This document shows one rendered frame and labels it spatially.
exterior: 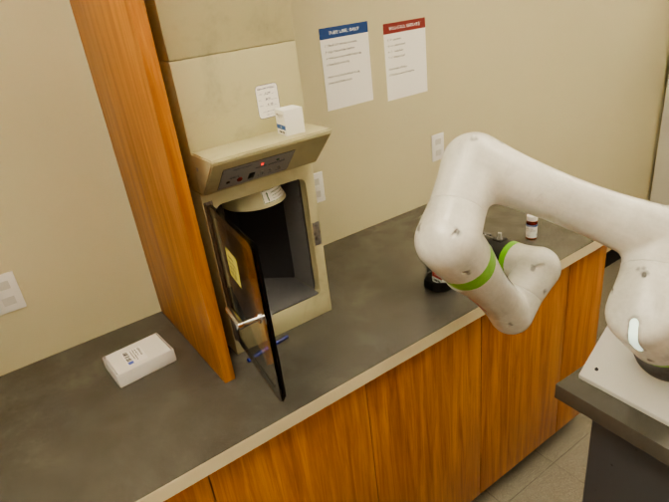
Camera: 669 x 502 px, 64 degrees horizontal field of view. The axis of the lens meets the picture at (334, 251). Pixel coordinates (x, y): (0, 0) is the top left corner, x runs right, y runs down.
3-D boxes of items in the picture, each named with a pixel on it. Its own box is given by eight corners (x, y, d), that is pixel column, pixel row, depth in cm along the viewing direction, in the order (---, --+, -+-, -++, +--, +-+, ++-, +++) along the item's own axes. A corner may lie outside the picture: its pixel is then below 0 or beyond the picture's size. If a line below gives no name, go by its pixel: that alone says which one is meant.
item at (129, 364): (106, 369, 150) (102, 357, 148) (159, 343, 158) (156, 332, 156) (120, 388, 141) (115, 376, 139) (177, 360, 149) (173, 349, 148)
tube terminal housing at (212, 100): (201, 319, 168) (133, 59, 134) (290, 281, 183) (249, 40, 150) (237, 355, 148) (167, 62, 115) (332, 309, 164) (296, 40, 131)
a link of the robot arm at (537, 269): (575, 266, 134) (559, 245, 127) (551, 309, 133) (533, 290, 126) (529, 249, 145) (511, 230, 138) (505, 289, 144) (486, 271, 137)
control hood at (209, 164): (199, 194, 128) (189, 153, 124) (312, 159, 144) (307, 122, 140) (219, 205, 119) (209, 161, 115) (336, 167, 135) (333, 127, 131)
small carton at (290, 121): (278, 132, 132) (274, 109, 130) (296, 128, 134) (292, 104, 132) (287, 135, 128) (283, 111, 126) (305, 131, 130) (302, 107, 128)
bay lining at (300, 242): (206, 295, 165) (179, 185, 150) (279, 265, 178) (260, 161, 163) (242, 327, 147) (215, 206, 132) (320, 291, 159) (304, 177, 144)
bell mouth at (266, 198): (211, 201, 151) (207, 183, 149) (266, 184, 160) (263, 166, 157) (239, 217, 138) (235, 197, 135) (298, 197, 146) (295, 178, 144)
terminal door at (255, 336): (241, 340, 146) (209, 202, 128) (286, 404, 121) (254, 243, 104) (238, 342, 145) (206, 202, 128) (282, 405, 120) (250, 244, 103)
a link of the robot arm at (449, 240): (476, 195, 95) (416, 191, 102) (455, 262, 92) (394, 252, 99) (506, 238, 108) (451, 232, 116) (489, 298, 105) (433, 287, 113)
